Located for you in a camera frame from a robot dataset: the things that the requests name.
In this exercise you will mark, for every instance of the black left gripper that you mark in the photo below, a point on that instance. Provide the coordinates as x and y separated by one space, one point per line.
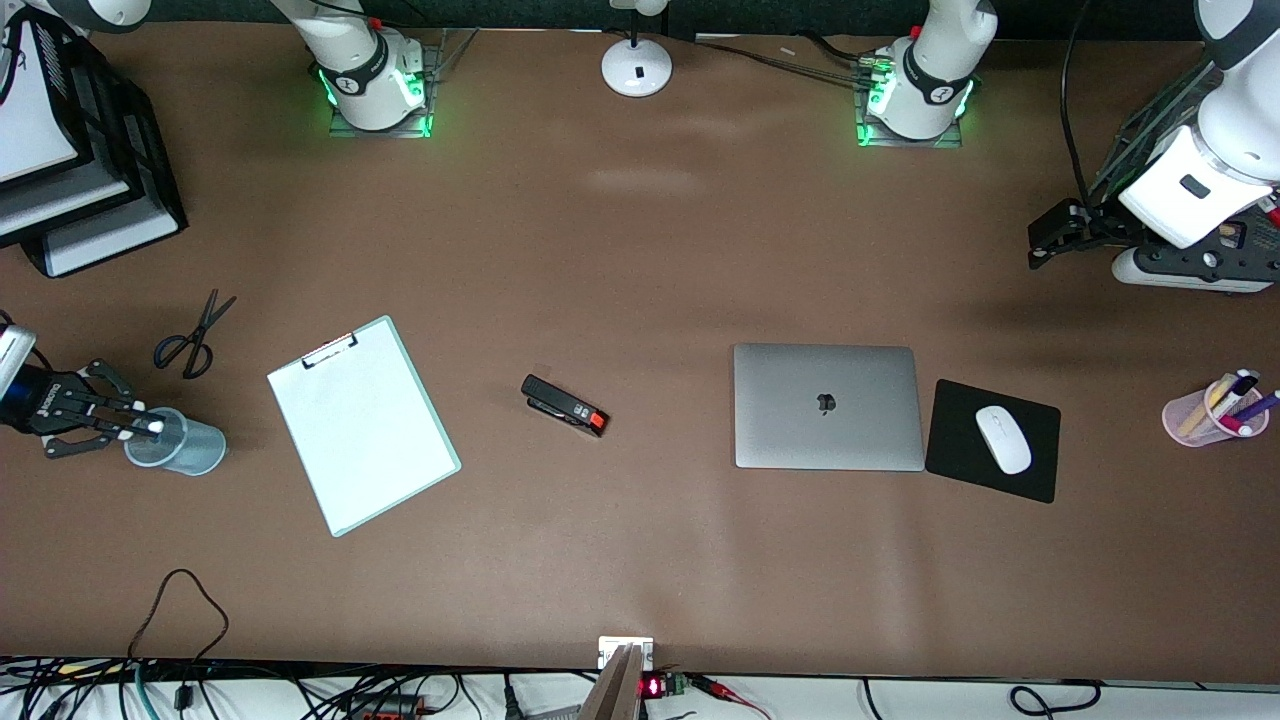
1098 221

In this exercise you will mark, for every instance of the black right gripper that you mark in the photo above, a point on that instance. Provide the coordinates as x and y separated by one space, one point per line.
44 401

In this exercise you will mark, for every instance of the blue marker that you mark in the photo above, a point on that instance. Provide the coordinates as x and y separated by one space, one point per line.
156 427

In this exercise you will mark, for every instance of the silver laptop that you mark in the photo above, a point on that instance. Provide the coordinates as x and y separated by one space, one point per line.
825 405

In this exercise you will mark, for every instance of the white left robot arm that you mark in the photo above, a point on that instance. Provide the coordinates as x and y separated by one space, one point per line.
930 80

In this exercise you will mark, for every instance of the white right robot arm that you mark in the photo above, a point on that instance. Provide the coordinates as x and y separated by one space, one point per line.
365 70

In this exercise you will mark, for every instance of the black and white marker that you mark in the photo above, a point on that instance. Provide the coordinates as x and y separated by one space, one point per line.
1240 388

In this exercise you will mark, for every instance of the pink marker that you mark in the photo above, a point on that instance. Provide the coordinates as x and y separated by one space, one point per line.
1238 427

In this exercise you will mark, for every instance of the purple marker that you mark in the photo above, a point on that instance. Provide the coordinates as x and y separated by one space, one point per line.
1262 405

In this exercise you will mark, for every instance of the blue mesh pen cup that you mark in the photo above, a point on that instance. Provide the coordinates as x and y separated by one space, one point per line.
200 450

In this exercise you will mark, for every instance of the black scissors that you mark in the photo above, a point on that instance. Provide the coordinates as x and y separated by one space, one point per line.
203 330

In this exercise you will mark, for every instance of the pink mesh pen cup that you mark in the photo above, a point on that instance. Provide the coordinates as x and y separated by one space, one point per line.
1172 410

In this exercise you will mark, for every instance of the white computer mouse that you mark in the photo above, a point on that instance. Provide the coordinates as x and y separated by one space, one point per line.
1003 440

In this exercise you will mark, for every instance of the black stacked document tray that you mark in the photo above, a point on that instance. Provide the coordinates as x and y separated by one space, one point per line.
150 190

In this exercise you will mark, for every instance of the black mouse pad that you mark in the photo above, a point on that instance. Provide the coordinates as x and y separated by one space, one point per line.
955 450

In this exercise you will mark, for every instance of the white clipboard with mint edge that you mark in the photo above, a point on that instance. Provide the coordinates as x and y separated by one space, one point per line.
380 470

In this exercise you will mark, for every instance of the orange and black power strip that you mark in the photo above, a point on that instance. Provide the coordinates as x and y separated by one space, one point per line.
385 708

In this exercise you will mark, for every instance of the black stapler with red tip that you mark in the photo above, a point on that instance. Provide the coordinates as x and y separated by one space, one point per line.
560 402

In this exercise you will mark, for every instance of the white round lamp base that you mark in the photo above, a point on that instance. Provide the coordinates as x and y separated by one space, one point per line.
637 72

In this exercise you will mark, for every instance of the small white box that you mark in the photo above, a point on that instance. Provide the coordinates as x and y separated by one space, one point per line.
610 650

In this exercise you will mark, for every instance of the wooden beam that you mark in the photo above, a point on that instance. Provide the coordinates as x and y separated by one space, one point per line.
615 690

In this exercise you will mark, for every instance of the red LED display module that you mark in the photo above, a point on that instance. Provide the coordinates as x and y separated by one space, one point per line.
652 687

